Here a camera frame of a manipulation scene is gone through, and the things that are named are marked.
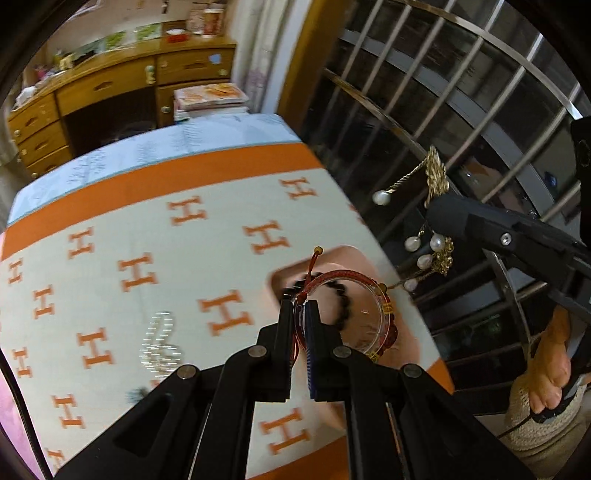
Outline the white pearl necklace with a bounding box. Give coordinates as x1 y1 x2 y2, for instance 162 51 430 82
138 310 184 375

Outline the silver pearl hair ornament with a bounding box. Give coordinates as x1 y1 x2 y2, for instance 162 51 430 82
373 145 454 293

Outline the red cord jade bangle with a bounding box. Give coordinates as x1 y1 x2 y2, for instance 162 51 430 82
294 246 398 362

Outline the blue flower hair clip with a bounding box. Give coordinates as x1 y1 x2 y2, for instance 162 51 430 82
127 387 150 404

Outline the pink jewelry tray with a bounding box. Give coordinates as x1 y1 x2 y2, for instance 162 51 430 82
266 245 439 433

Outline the right hand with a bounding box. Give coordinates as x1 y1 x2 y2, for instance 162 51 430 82
527 306 571 414

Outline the orange H-pattern blanket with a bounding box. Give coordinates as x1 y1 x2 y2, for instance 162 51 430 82
0 141 456 480

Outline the metal window grille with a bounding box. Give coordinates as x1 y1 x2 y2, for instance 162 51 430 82
301 1 590 415

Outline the light blue bed sheet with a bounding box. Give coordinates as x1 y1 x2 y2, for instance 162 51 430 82
7 114 301 226

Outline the stack of magazines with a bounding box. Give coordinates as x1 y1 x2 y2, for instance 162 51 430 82
173 83 249 122

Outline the wooden desk with drawers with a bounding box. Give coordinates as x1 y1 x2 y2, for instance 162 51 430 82
7 35 236 179

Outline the light floral curtain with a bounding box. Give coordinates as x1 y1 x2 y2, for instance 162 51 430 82
226 0 311 113

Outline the black bead bracelet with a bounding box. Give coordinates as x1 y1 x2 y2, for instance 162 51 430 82
290 271 355 331

